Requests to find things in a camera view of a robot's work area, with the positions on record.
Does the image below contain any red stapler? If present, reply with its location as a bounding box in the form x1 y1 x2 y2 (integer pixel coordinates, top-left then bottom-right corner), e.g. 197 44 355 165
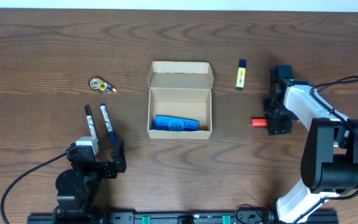
250 118 268 128

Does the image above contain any blue plastic tool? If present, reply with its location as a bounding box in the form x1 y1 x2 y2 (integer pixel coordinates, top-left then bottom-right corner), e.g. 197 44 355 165
154 115 200 132

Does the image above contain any yellow highlighter pen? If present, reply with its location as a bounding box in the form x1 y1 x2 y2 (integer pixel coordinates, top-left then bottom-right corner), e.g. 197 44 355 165
236 59 247 91

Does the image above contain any correction tape dispenser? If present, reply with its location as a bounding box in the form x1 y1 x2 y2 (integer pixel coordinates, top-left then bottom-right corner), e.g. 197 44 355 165
88 76 117 93

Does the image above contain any cardboard box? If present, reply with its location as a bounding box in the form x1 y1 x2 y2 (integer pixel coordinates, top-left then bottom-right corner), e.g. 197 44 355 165
147 61 214 139

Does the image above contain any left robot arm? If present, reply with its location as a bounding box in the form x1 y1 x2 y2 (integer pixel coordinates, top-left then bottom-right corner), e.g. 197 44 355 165
55 136 127 223

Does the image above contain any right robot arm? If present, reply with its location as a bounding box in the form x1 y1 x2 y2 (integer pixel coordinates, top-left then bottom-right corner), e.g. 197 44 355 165
260 65 358 223

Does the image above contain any black whiteboard marker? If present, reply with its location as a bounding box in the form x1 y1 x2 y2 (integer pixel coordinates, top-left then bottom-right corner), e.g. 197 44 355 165
85 105 99 142

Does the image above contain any blue whiteboard marker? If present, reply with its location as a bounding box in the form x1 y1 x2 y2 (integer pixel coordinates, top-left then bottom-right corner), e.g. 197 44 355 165
100 103 117 144

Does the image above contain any black mounting rail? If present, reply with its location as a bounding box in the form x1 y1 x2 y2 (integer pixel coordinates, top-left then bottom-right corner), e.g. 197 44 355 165
26 210 340 224

